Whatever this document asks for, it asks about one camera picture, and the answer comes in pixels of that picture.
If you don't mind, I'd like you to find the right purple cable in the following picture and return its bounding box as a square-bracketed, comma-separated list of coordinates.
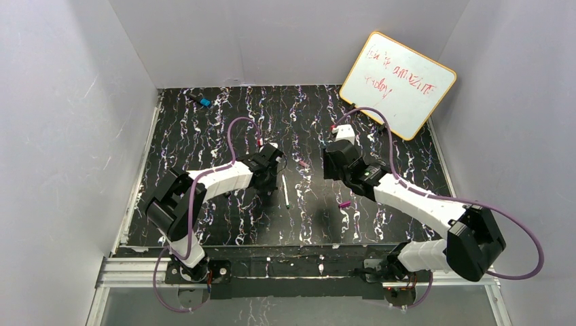
[333, 107, 545, 309]

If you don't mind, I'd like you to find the purple cable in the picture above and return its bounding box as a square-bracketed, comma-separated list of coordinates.
[152, 117, 264, 314]
[333, 107, 545, 309]

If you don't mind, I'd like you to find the magenta pen cap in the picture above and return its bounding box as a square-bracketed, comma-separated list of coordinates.
[338, 201, 351, 209]

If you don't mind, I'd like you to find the blue capped black marker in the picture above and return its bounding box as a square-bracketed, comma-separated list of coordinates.
[189, 95, 212, 107]

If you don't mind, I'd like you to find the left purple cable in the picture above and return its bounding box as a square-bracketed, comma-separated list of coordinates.
[152, 117, 264, 314]

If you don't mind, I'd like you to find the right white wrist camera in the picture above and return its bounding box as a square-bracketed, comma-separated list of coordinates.
[331, 124, 356, 145]

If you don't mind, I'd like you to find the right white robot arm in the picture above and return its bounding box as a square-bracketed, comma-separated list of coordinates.
[322, 140, 506, 282]

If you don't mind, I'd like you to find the white whiteboard orange frame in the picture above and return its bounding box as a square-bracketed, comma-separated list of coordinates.
[339, 31, 457, 141]

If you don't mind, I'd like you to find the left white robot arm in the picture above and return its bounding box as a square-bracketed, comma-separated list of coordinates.
[145, 143, 284, 269]

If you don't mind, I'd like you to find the white pen green tip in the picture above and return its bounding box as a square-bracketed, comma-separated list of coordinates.
[281, 174, 290, 209]

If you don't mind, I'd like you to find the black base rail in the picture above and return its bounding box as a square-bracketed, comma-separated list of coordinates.
[96, 242, 460, 302]

